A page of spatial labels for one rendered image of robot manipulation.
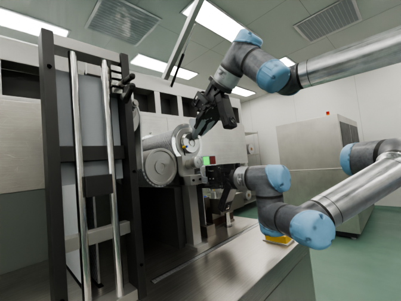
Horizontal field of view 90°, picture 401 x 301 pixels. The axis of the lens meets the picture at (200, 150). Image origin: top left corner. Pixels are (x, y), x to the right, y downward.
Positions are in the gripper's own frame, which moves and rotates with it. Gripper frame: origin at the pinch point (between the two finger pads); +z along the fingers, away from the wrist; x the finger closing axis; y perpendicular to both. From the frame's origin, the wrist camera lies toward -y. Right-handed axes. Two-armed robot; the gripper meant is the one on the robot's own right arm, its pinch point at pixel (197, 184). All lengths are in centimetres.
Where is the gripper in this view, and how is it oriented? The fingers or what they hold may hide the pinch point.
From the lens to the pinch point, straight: 80.4
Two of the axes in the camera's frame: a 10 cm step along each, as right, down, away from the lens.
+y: -1.0, -9.9, 0.6
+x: -7.1, 0.3, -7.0
